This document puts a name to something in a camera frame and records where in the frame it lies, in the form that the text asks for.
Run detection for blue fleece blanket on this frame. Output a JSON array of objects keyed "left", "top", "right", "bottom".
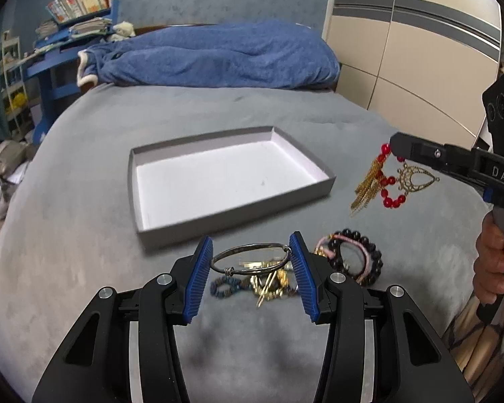
[{"left": 77, "top": 20, "right": 340, "bottom": 90}]

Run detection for red bead gold necklace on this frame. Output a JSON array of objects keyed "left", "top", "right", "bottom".
[{"left": 349, "top": 143, "right": 442, "bottom": 219}]

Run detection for row of books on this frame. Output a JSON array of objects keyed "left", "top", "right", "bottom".
[{"left": 46, "top": 0, "right": 114, "bottom": 25}]

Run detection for white plush toy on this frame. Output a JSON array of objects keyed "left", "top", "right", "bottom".
[{"left": 106, "top": 21, "right": 136, "bottom": 42}]

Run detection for silver bangle ring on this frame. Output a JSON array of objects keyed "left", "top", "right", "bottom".
[{"left": 210, "top": 242, "right": 293, "bottom": 277}]

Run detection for beige wardrobe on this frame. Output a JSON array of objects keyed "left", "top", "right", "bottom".
[{"left": 323, "top": 0, "right": 502, "bottom": 148}]

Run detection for person's right hand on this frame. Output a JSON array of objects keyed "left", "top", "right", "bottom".
[{"left": 472, "top": 212, "right": 504, "bottom": 304}]

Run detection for grey cardboard tray box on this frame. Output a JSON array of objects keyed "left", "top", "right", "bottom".
[{"left": 127, "top": 127, "right": 336, "bottom": 250}]

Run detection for gold jewelry pile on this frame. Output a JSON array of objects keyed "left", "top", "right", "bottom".
[{"left": 240, "top": 262, "right": 298, "bottom": 308}]

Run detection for white shelf rack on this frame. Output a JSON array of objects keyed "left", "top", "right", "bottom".
[{"left": 0, "top": 30, "right": 34, "bottom": 141}]

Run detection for blue wooden desk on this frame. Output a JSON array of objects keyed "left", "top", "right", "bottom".
[{"left": 23, "top": 0, "right": 120, "bottom": 144}]

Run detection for black bead bracelet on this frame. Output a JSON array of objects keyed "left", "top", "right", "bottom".
[{"left": 326, "top": 227, "right": 384, "bottom": 287}]

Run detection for pink cord bracelet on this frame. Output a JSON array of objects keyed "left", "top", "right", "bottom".
[{"left": 314, "top": 234, "right": 373, "bottom": 282}]

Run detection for stack of papers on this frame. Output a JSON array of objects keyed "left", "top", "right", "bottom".
[{"left": 35, "top": 17, "right": 112, "bottom": 38}]

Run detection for clothes pile on floor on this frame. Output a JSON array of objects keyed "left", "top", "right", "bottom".
[{"left": 0, "top": 140, "right": 38, "bottom": 220}]

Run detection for patterned right sleeve forearm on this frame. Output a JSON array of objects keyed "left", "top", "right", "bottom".
[{"left": 443, "top": 296, "right": 504, "bottom": 402}]

